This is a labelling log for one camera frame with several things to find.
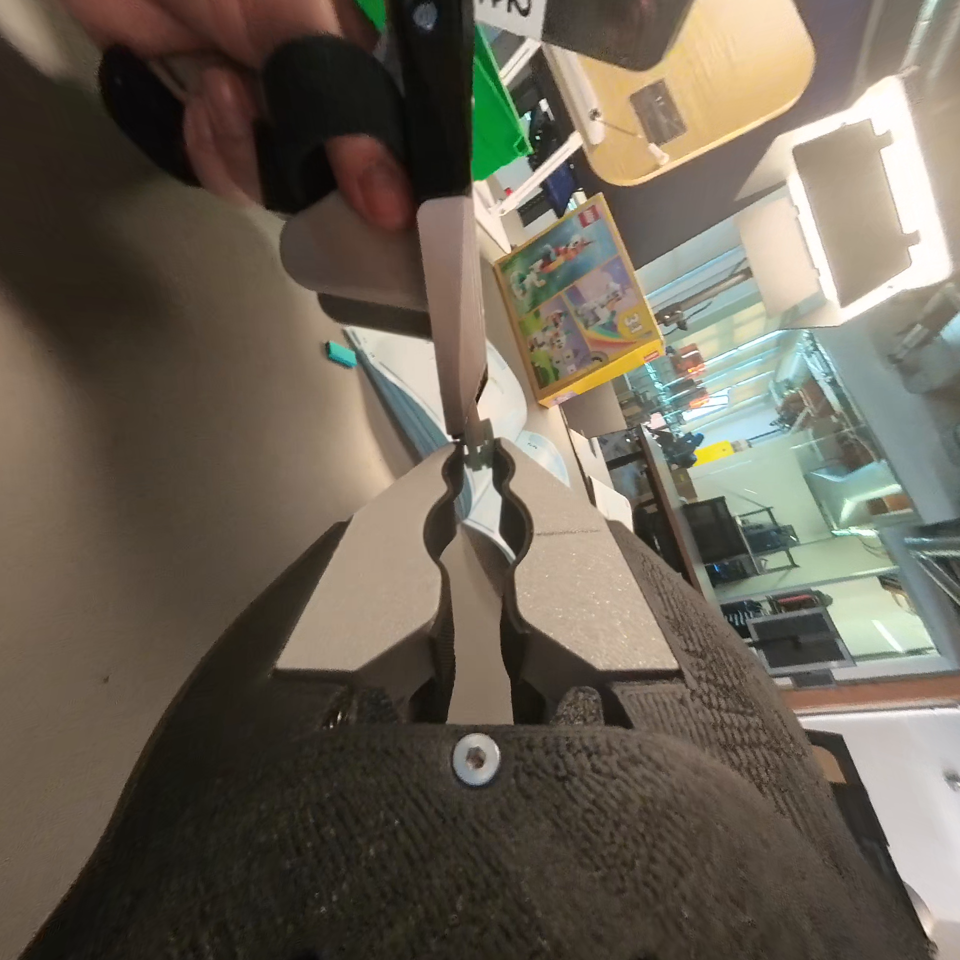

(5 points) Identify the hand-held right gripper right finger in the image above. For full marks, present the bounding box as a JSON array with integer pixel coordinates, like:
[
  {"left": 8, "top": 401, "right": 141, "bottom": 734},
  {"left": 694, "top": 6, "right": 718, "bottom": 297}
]
[{"left": 491, "top": 441, "right": 678, "bottom": 700}]

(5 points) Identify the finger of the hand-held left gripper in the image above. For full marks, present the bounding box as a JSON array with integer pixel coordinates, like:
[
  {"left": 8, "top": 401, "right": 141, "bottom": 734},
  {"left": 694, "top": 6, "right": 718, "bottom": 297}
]
[
  {"left": 415, "top": 196, "right": 490, "bottom": 442},
  {"left": 281, "top": 198, "right": 434, "bottom": 340}
]

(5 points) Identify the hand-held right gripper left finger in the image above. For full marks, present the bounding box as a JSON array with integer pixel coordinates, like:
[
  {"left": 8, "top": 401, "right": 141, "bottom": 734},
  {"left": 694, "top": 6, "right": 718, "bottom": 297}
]
[{"left": 273, "top": 442, "right": 460, "bottom": 699}]

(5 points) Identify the white lego assembly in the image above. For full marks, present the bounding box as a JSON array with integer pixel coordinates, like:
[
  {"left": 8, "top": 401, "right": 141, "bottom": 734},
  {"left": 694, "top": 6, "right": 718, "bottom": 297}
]
[{"left": 461, "top": 420, "right": 498, "bottom": 471}]

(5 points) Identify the open lego instruction booklet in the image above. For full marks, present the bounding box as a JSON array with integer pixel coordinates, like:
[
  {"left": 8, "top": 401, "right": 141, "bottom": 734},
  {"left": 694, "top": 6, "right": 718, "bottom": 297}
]
[{"left": 343, "top": 326, "right": 577, "bottom": 564}]

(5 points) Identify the yellow lego box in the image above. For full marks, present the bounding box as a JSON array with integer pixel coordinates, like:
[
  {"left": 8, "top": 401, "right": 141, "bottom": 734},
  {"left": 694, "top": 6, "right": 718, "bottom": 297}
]
[{"left": 493, "top": 193, "right": 666, "bottom": 408}]

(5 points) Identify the person's left hand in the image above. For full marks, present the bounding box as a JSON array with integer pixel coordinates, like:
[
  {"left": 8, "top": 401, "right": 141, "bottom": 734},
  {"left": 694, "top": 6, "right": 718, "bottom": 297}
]
[{"left": 77, "top": 0, "right": 416, "bottom": 234}]

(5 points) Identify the green plastic bin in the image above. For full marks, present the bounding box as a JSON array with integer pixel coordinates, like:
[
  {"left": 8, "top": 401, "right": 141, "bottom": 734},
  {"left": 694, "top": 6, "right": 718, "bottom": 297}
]
[{"left": 471, "top": 22, "right": 535, "bottom": 181}]

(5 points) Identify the light wooden panel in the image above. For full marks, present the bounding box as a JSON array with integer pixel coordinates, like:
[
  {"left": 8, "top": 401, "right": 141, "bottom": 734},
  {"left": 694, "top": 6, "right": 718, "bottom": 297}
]
[{"left": 543, "top": 0, "right": 817, "bottom": 187}]

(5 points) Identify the white ceiling light fixture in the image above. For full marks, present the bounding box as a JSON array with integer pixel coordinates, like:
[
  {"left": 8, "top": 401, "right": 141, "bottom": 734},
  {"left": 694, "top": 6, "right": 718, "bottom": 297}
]
[{"left": 738, "top": 75, "right": 948, "bottom": 331}]

